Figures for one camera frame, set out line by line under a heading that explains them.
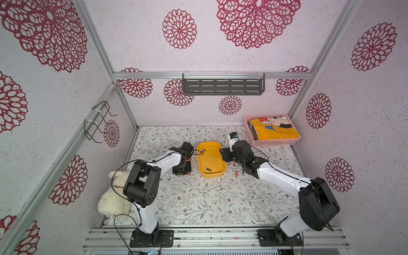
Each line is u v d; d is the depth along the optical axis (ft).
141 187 1.61
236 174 3.13
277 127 3.63
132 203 1.68
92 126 2.41
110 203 2.35
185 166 2.61
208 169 3.19
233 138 2.46
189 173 3.13
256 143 3.46
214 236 2.46
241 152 2.17
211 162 3.22
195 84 3.28
